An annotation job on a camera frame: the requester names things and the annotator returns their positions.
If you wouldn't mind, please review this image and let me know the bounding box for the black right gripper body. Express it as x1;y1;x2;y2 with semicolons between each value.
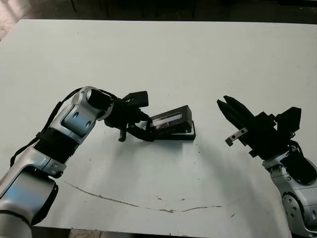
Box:
224;111;293;162

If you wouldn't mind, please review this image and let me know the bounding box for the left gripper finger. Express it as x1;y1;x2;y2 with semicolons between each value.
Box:
138;109;152;123
126;125;156;142

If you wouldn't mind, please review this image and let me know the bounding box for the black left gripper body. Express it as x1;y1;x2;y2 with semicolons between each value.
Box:
103;99;146;143

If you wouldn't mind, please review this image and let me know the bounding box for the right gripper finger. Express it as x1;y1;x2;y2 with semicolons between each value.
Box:
222;95;260;129
216;99;248;134

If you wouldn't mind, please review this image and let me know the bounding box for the black printed box lid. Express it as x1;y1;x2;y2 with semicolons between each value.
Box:
148;105;193;139

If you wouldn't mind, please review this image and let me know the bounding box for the black box with white insert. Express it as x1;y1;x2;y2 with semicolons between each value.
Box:
153;120;197;142

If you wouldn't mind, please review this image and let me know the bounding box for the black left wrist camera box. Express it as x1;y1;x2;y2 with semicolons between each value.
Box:
123;91;149;109

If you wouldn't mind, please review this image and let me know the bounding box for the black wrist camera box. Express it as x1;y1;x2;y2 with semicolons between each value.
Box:
123;91;149;109
276;106;302;136

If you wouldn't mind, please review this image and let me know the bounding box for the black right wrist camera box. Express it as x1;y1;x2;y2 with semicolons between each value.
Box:
276;106;302;136

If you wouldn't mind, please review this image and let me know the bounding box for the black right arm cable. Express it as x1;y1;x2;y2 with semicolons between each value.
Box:
288;140;305;159

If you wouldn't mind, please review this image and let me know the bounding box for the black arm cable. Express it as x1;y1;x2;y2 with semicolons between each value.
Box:
288;140;305;159
9;88;124;168

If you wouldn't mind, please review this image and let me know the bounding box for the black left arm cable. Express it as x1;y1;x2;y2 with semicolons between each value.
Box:
9;88;124;168

